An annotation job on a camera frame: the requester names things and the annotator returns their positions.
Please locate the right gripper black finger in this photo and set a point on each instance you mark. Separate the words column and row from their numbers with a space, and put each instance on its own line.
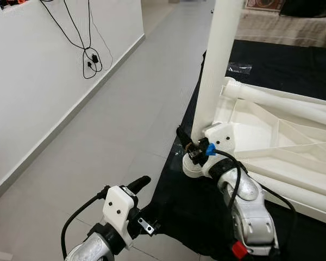
column 183, row 138

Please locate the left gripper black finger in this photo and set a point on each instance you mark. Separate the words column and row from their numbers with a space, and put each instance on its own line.
column 139, row 182
column 148, row 225

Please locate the white plastic children table top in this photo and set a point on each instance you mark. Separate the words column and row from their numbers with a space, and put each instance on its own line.
column 282, row 147

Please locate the orange rubber band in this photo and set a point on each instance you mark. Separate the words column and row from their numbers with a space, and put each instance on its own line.
column 191, row 148

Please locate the clear plastic bag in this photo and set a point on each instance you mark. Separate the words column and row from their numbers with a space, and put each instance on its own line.
column 239, row 68

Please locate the small black plug adapter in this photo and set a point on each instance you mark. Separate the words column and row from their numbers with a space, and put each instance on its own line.
column 94, row 58

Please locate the black tablecloth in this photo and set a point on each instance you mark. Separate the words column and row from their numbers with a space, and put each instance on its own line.
column 293, row 62

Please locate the beige tablecloth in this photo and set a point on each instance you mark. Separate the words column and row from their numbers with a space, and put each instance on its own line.
column 293, row 30

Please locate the black bag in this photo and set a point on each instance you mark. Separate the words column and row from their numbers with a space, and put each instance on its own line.
column 309, row 6

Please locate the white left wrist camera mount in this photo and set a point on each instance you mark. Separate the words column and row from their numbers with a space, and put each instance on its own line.
column 118, row 209

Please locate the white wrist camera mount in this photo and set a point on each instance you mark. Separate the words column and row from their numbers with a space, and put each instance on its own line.
column 220, row 136
column 118, row 209

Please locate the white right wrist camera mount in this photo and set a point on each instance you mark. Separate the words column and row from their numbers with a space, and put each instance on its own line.
column 220, row 136

